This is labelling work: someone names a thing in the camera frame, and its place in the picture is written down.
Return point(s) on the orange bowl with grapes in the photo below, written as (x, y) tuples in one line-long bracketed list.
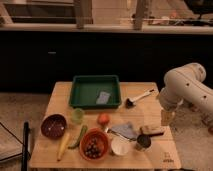
[(94, 145)]

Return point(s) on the yellow banana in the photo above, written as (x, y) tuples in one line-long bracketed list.
[(63, 145)]

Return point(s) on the red apple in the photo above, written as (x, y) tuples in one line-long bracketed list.
[(103, 119)]

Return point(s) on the green tray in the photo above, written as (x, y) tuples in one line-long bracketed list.
[(86, 88)]

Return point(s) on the purple bowl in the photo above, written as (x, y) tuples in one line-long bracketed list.
[(53, 127)]

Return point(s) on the white cup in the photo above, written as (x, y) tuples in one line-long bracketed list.
[(119, 146)]

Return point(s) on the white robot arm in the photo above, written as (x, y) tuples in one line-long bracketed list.
[(184, 83)]

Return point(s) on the black stand left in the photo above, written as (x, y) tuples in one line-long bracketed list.
[(25, 152)]

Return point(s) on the metal spoon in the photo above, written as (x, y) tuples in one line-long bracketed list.
[(108, 130)]

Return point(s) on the blue grey cloth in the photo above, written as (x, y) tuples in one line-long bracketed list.
[(125, 130)]

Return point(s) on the beige scrub sponge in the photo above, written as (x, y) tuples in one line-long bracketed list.
[(152, 130)]

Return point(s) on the grey sponge in tray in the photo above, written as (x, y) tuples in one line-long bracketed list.
[(103, 98)]

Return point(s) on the green cucumber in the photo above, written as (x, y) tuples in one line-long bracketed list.
[(81, 134)]

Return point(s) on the green cup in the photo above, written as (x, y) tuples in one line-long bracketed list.
[(77, 115)]

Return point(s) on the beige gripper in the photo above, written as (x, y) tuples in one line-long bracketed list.
[(166, 117)]

